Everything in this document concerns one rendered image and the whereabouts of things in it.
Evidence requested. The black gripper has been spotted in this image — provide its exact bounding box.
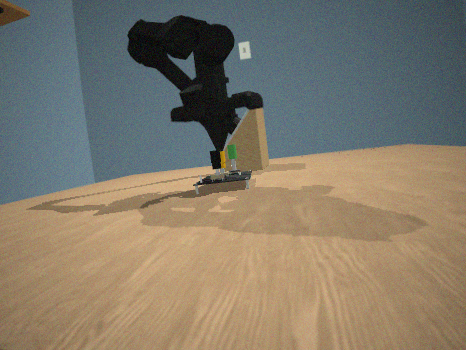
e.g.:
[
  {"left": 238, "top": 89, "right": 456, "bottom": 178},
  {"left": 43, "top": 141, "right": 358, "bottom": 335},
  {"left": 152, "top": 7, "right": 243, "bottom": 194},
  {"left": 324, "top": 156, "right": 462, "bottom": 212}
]
[{"left": 171, "top": 69, "right": 264, "bottom": 151}]

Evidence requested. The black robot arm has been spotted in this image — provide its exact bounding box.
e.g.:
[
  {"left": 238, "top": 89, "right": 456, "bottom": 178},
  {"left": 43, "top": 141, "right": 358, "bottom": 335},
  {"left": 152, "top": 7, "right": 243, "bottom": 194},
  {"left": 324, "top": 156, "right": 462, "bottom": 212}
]
[{"left": 127, "top": 15, "right": 235, "bottom": 110}]

